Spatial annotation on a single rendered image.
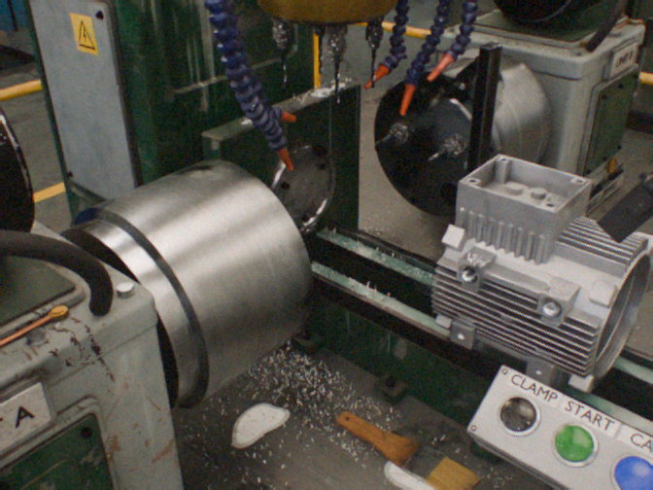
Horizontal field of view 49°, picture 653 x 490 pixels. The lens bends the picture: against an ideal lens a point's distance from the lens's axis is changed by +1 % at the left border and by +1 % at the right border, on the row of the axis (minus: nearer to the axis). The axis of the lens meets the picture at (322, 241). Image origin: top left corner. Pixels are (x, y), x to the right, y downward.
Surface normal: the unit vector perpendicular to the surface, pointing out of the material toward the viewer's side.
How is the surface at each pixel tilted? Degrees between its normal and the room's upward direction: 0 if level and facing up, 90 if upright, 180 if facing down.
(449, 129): 90
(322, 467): 0
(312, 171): 90
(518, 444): 36
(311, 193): 90
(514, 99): 51
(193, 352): 85
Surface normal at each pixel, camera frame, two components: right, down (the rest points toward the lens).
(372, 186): -0.01, -0.85
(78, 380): 0.75, 0.33
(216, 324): 0.72, 0.07
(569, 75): -0.66, 0.40
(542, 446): -0.40, -0.46
